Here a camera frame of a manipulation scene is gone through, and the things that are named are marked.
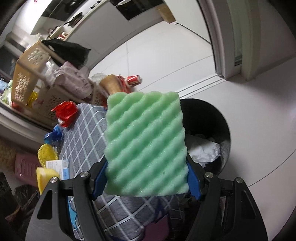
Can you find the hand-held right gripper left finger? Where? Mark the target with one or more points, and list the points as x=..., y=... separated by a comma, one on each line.
x=100, y=183

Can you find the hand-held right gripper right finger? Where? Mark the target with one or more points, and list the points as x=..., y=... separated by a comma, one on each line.
x=194, y=185

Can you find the white paper towel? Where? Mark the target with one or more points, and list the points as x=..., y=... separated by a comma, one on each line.
x=203, y=148

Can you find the green wavy sponge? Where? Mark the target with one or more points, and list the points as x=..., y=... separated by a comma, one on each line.
x=145, y=143

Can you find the black trash bin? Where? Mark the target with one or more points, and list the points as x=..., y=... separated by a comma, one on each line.
x=208, y=115

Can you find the white printed paper card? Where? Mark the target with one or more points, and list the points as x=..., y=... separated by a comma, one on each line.
x=55, y=165

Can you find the yellow sponge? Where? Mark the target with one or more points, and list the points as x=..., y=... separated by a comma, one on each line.
x=45, y=177

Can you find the yellow plastic scrubber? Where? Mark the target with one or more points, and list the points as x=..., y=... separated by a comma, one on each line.
x=47, y=154

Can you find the blue plastic bag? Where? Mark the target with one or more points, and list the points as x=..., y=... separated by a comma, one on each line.
x=54, y=135

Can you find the pink plastic basket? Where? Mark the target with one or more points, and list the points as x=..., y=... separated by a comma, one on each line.
x=25, y=169

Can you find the red plastic bag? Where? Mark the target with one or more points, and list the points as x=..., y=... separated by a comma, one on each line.
x=66, y=112

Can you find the yellow net bag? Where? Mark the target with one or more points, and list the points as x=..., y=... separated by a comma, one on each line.
x=32, y=99

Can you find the white plastic bag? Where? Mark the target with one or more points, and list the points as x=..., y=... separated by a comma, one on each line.
x=69, y=78

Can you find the red drink can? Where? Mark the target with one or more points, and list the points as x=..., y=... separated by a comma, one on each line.
x=134, y=79

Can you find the beige plastic storage rack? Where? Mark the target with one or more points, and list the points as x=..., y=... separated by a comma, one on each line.
x=25, y=76

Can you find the black hanging bag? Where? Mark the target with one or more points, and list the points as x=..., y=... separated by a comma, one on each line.
x=69, y=52

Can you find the white kitchen cabinet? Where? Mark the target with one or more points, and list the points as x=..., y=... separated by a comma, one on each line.
x=104, y=30

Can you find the black wok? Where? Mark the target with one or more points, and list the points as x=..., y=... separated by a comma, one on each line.
x=76, y=19

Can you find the cardboard box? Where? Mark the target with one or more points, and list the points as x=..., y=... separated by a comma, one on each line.
x=165, y=12

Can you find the black built-in oven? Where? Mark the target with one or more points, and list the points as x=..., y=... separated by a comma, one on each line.
x=138, y=9

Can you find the black range hood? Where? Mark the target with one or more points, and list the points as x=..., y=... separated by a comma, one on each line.
x=60, y=8

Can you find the white sliding door frame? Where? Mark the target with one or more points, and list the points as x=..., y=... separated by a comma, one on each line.
x=229, y=46

